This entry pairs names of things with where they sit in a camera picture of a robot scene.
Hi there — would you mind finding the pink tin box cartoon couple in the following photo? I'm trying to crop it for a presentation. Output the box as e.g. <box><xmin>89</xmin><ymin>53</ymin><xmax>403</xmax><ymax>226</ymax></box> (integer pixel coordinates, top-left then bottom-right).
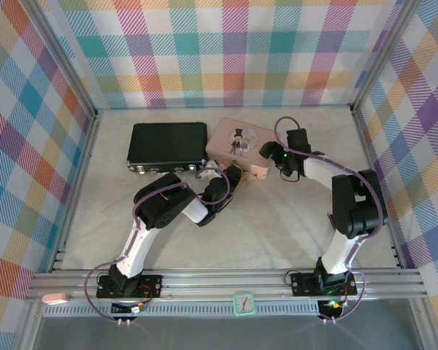
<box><xmin>205</xmin><ymin>117</ymin><xmax>273</xmax><ymax>180</ymax></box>

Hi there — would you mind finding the black base plate left arm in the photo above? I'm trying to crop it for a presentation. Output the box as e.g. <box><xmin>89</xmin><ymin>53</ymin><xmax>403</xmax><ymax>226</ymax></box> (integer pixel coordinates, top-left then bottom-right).
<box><xmin>96</xmin><ymin>273</ymin><xmax>164</xmax><ymax>300</ymax></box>

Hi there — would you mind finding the black base plate right arm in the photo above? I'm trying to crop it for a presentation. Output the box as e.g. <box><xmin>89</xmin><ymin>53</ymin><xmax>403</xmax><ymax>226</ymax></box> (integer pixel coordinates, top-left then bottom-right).
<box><xmin>290</xmin><ymin>271</ymin><xmax>358</xmax><ymax>297</ymax></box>

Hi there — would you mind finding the black hard case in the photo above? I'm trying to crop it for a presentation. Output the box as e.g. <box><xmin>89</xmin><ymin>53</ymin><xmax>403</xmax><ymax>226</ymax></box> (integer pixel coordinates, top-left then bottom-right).
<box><xmin>126</xmin><ymin>122</ymin><xmax>210</xmax><ymax>175</ymax></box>

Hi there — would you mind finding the teal square clock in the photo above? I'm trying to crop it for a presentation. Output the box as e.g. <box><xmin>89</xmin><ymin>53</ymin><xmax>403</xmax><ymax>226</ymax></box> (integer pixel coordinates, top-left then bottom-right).
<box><xmin>232</xmin><ymin>291</ymin><xmax>256</xmax><ymax>317</ymax></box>

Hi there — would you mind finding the black connector board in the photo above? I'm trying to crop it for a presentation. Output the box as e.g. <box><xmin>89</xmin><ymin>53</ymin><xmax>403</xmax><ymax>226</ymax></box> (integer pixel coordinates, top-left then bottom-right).
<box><xmin>319</xmin><ymin>298</ymin><xmax>344</xmax><ymax>319</ymax></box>
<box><xmin>111</xmin><ymin>301</ymin><xmax>147</xmax><ymax>316</ymax></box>

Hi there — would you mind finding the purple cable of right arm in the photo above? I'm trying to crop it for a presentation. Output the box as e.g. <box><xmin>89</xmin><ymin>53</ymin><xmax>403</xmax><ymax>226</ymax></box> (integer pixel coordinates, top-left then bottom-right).
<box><xmin>274</xmin><ymin>115</ymin><xmax>388</xmax><ymax>324</ymax></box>

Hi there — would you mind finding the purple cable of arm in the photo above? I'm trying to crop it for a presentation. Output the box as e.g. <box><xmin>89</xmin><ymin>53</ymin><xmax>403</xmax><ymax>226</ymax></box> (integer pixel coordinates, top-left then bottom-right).
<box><xmin>84</xmin><ymin>168</ymin><xmax>231</xmax><ymax>324</ymax></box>
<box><xmin>274</xmin><ymin>115</ymin><xmax>388</xmax><ymax>324</ymax></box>

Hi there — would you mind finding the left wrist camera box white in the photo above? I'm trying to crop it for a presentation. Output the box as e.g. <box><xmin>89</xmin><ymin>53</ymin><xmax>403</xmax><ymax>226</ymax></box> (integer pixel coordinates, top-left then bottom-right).
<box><xmin>196</xmin><ymin>160</ymin><xmax>220</xmax><ymax>179</ymax></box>

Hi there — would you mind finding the thin aluminium rail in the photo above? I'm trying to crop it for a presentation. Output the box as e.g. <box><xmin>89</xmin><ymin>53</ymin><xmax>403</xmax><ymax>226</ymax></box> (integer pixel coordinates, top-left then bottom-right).
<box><xmin>94</xmin><ymin>104</ymin><xmax>355</xmax><ymax>111</ymax></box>

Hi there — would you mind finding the aluminium side rail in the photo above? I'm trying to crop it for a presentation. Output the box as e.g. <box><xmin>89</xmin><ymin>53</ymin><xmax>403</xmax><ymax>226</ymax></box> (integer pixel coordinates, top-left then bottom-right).
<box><xmin>50</xmin><ymin>109</ymin><xmax>102</xmax><ymax>273</ymax></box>
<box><xmin>350</xmin><ymin>104</ymin><xmax>407</xmax><ymax>270</ymax></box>

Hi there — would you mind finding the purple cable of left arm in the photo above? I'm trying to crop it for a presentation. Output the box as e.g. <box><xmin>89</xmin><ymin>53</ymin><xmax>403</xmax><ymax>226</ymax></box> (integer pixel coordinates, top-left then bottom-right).
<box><xmin>84</xmin><ymin>168</ymin><xmax>231</xmax><ymax>324</ymax></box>

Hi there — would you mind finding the aluminium frame rail wide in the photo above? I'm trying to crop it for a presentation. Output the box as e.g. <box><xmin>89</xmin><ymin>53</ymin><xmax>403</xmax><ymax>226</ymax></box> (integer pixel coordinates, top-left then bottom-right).
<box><xmin>25</xmin><ymin>271</ymin><xmax>430</xmax><ymax>303</ymax></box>

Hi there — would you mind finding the perforated grey cable tray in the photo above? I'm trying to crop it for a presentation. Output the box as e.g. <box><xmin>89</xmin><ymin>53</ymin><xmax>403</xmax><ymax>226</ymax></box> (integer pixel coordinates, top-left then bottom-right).
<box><xmin>39</xmin><ymin>300</ymin><xmax>322</xmax><ymax>319</ymax></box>

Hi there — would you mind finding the aluminium frame post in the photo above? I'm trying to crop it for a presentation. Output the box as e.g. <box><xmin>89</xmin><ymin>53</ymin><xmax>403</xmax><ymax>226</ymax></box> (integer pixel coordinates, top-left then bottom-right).
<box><xmin>350</xmin><ymin>0</ymin><xmax>420</xmax><ymax>114</ymax></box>
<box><xmin>28</xmin><ymin>0</ymin><xmax>100</xmax><ymax>118</ymax></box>

